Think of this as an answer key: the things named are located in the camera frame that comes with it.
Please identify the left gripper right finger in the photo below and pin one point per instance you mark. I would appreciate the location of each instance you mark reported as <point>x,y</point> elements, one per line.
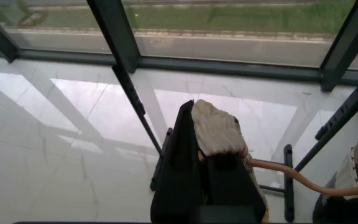
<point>228,186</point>

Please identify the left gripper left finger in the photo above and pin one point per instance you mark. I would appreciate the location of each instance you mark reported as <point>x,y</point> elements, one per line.
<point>179,186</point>

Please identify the cream printed garment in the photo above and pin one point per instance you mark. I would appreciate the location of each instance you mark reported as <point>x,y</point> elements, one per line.
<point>216,130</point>

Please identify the black clothes rack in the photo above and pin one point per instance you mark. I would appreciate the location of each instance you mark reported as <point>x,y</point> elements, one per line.
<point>129,93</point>

